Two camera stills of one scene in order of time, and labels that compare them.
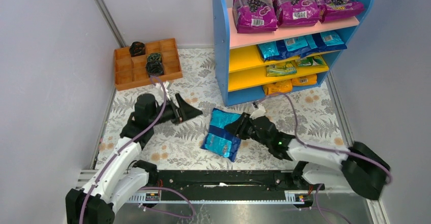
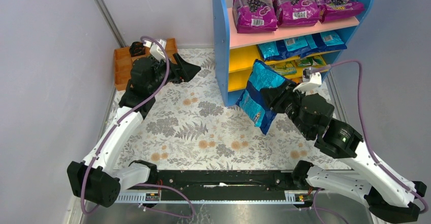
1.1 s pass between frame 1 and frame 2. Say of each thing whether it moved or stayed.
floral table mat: stayed
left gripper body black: moved
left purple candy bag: stayed
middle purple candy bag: stayed
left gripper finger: moved
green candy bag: stayed
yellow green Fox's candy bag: stayed
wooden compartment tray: stayed
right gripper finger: moved
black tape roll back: stayed
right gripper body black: moved
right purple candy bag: stayed
